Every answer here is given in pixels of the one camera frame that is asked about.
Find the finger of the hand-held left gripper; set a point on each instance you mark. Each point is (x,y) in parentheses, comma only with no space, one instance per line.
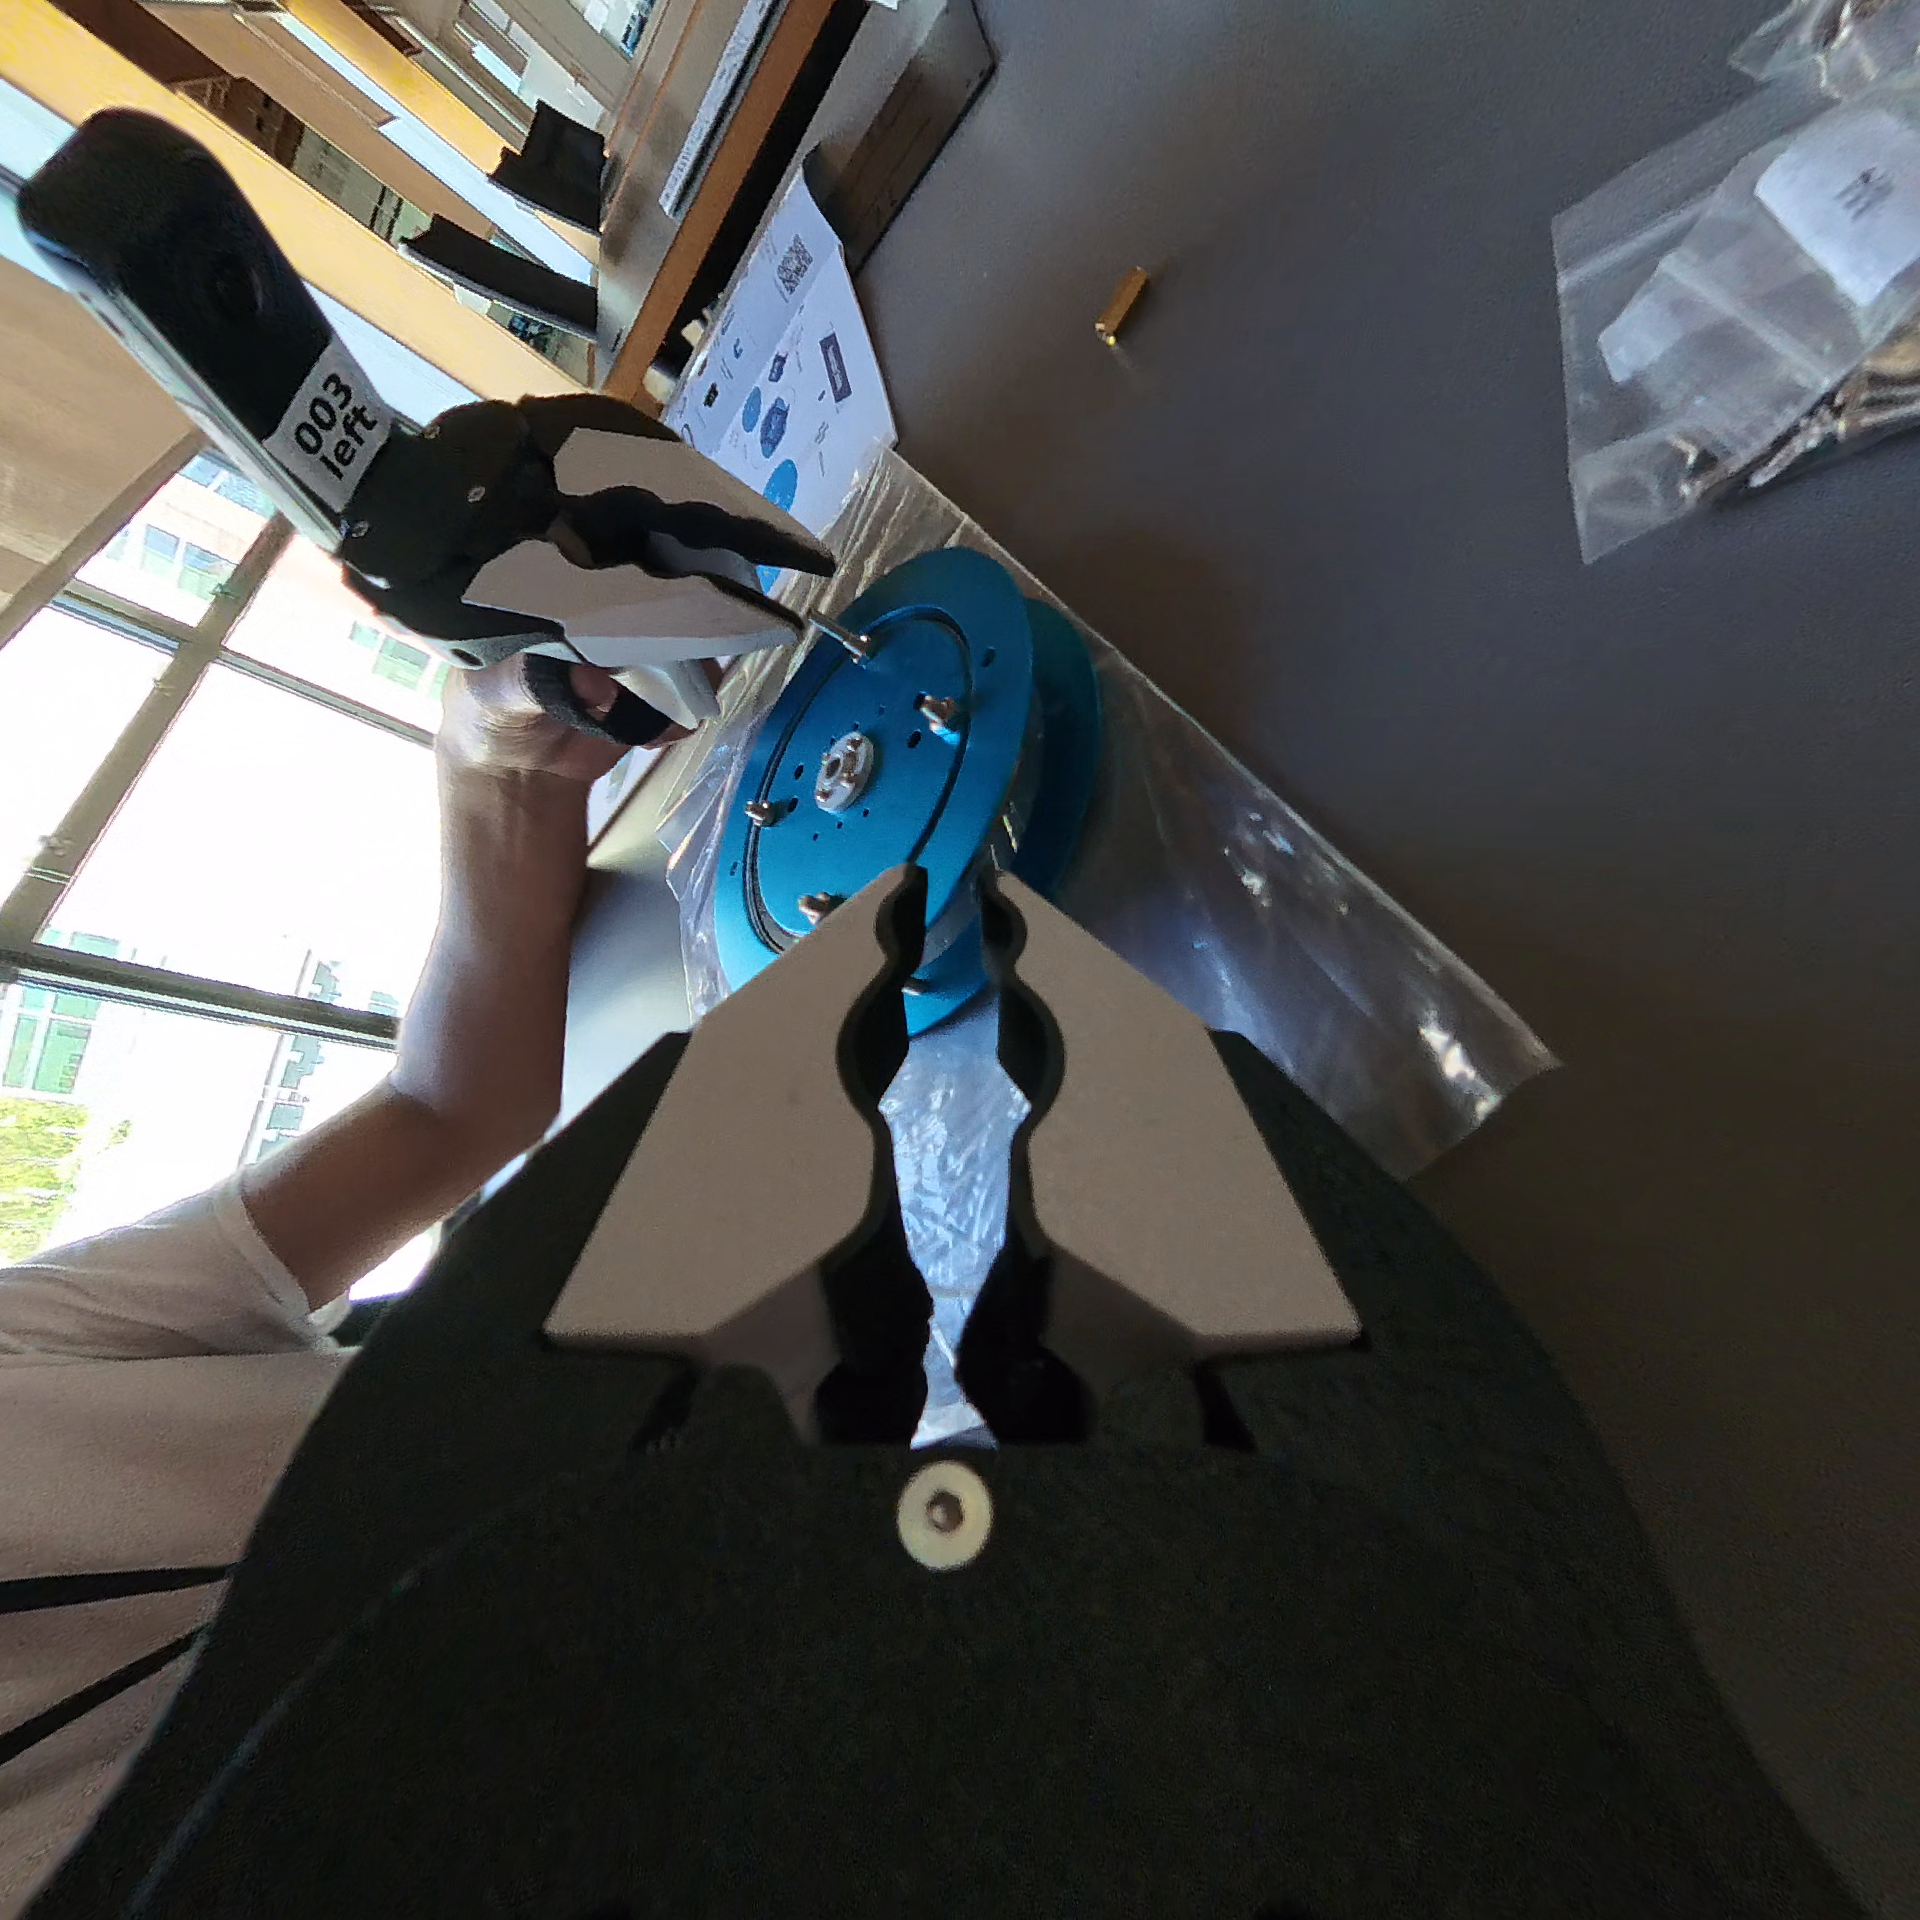
(600,599)
(691,482)

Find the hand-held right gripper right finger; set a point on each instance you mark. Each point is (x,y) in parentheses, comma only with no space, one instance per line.
(1200,1200)

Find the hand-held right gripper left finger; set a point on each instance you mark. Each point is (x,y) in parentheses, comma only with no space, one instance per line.
(705,1200)

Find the blue turntable bearing assembly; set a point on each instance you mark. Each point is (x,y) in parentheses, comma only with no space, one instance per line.
(900,811)

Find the brass hex standoff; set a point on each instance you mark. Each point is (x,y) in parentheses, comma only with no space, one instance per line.
(1123,308)

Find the person's left forearm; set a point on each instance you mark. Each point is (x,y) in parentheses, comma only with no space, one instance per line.
(464,974)

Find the grey desk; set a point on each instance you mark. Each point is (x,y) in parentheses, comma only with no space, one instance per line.
(1500,750)

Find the person's left hand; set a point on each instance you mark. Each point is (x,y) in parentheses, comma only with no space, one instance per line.
(511,743)

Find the assembly guide sheet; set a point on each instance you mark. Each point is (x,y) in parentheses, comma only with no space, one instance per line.
(826,300)

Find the black chair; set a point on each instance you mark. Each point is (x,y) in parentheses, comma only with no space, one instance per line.
(547,166)
(495,277)

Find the wood edged grey table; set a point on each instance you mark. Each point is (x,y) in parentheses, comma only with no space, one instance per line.
(705,224)

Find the clear plastic bag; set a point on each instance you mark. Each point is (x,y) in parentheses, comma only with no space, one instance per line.
(1276,931)

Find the beige roller blind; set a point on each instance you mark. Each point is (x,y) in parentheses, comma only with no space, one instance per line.
(75,452)

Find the large glass window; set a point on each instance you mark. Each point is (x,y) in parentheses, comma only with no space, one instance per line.
(225,839)

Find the black perforated metal plate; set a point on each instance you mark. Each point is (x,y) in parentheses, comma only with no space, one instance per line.
(914,120)

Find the pile of small hardware bags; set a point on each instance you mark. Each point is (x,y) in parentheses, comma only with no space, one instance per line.
(1770,271)

